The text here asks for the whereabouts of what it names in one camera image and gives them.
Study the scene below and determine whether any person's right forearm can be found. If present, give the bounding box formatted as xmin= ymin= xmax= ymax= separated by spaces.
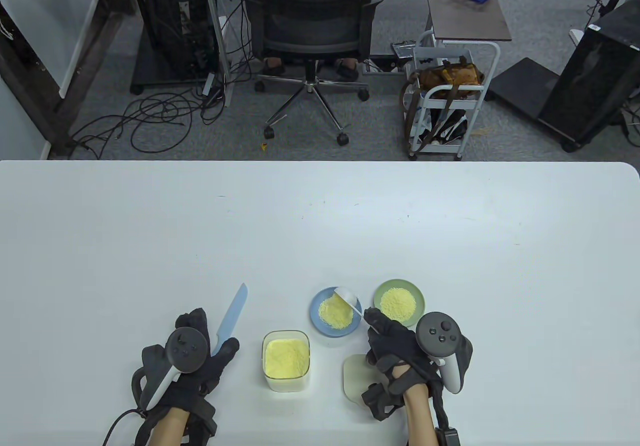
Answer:
xmin=404 ymin=386 xmax=438 ymax=446

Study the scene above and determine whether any white metal desk leg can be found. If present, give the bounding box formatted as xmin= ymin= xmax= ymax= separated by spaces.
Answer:
xmin=200 ymin=0 xmax=236 ymax=108

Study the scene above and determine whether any brown leather bag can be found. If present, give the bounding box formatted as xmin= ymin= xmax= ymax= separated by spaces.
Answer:
xmin=416 ymin=56 xmax=486 ymax=99

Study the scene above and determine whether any green round dish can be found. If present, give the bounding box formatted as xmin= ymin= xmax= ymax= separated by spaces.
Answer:
xmin=373 ymin=279 xmax=426 ymax=328

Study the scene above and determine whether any glass chicken bouillon jar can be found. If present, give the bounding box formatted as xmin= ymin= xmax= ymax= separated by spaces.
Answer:
xmin=262 ymin=330 xmax=311 ymax=393

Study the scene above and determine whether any person's right hand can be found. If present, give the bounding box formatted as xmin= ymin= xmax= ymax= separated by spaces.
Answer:
xmin=363 ymin=308 xmax=473 ymax=394

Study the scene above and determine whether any blue round dish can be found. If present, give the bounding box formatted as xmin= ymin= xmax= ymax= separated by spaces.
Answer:
xmin=309 ymin=287 xmax=363 ymax=338

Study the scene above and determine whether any black mesh office chair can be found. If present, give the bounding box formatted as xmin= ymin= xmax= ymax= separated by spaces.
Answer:
xmin=236 ymin=0 xmax=388 ymax=147

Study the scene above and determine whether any dark wooden desk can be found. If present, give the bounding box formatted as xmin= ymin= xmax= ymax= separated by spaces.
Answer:
xmin=0 ymin=0 xmax=136 ymax=159

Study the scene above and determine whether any black flat floor platform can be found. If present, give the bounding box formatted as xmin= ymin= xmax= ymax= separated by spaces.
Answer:
xmin=487 ymin=57 xmax=583 ymax=153

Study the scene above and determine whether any white rolling cart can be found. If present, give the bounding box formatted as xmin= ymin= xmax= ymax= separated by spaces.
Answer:
xmin=407 ymin=30 xmax=501 ymax=161

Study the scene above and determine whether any grey white handheld controller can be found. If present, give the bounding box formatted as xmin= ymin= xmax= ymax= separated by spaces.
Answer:
xmin=416 ymin=312 xmax=466 ymax=394
xmin=132 ymin=327 xmax=210 ymax=411

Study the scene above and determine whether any black and white bag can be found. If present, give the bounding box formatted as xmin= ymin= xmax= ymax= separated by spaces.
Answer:
xmin=417 ymin=109 xmax=469 ymax=146

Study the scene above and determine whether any cream jar lid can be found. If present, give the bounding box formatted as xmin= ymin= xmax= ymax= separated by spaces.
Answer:
xmin=342 ymin=354 xmax=381 ymax=403

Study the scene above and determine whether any brown side table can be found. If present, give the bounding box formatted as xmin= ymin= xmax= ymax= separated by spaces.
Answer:
xmin=425 ymin=0 xmax=513 ymax=42

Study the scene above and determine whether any yellow chicken bouillon pile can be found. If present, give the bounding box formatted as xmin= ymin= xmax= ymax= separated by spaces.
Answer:
xmin=318 ymin=297 xmax=354 ymax=329
xmin=380 ymin=289 xmax=418 ymax=323

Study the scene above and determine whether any light blue plastic knife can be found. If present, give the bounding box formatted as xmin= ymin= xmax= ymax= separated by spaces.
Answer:
xmin=210 ymin=283 xmax=249 ymax=358

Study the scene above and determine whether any black computer tower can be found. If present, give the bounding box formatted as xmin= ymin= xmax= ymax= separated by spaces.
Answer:
xmin=134 ymin=0 xmax=221 ymax=72
xmin=537 ymin=0 xmax=640 ymax=148

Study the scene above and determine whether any black floor cable tangle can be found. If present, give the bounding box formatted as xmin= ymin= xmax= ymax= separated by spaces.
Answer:
xmin=67 ymin=84 xmax=228 ymax=159

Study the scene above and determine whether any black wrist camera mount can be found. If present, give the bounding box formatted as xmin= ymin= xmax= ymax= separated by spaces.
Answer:
xmin=361 ymin=384 xmax=405 ymax=422

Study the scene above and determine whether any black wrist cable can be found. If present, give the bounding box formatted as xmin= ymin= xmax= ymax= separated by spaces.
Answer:
xmin=102 ymin=409 xmax=146 ymax=446

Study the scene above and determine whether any person's left hand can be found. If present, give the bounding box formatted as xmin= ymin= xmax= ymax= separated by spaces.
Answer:
xmin=132 ymin=308 xmax=240 ymax=409

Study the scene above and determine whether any person's left forearm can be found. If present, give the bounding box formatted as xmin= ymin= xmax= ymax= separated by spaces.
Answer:
xmin=150 ymin=409 xmax=191 ymax=446

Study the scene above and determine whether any white plastic coffee spoon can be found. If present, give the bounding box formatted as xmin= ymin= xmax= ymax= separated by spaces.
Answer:
xmin=334 ymin=287 xmax=366 ymax=319

